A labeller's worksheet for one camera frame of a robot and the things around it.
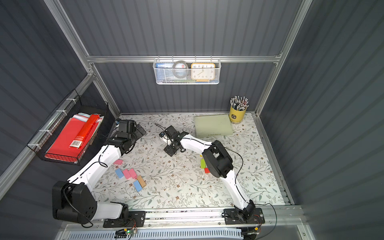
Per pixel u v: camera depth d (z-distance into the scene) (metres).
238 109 0.99
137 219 0.74
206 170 0.90
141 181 0.85
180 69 0.89
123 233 0.71
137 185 0.84
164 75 0.85
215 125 1.10
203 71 0.89
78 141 0.69
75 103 0.79
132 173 0.89
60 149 0.67
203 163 0.94
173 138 0.77
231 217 0.73
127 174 0.89
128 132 0.65
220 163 0.58
